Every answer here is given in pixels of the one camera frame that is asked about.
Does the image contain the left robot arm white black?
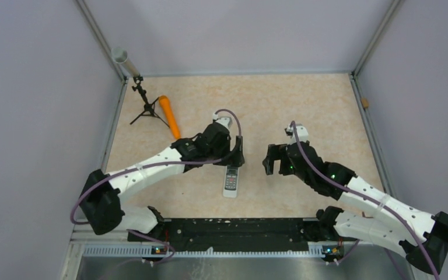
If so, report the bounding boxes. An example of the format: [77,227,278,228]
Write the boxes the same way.
[72,119,245,235]

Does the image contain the black mini tripod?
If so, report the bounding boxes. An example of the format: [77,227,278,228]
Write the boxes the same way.
[129,76,169,127]

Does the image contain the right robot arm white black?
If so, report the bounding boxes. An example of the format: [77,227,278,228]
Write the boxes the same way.
[262,142,448,274]

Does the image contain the grey tube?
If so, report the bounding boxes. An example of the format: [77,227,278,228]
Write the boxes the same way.
[111,47,141,78]

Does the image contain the white remote control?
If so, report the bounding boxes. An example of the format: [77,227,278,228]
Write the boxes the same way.
[223,166,239,198]

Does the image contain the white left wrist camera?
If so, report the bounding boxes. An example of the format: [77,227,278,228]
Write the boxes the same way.
[212,113,233,130]

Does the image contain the white cable duct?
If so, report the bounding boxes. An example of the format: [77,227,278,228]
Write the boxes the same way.
[83,244,331,258]

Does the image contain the small cork piece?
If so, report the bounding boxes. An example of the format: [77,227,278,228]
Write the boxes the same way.
[360,97,369,110]

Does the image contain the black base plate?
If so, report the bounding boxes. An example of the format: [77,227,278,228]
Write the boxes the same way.
[127,217,358,253]

